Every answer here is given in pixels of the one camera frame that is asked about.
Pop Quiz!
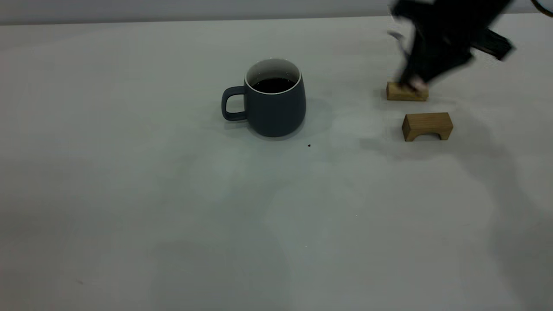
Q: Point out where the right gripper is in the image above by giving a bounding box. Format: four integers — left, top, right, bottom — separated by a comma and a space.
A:
400, 17, 489, 87

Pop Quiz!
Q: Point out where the pink handled metal spoon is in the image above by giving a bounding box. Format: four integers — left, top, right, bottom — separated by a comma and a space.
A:
388, 31, 429, 92

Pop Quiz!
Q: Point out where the grey ceramic mug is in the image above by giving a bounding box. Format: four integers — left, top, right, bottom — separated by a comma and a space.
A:
221, 58, 307, 138

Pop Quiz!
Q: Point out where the dark coffee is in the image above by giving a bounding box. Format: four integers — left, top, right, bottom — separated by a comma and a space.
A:
252, 78, 296, 94

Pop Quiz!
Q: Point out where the flat wooden block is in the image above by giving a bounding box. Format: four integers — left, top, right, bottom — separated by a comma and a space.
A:
386, 82, 429, 102

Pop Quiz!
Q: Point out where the arched wooden block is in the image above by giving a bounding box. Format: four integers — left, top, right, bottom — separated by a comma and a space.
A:
402, 112, 454, 142

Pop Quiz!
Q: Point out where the dark cable loop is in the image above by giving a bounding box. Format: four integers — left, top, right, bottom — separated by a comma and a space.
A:
531, 0, 553, 19

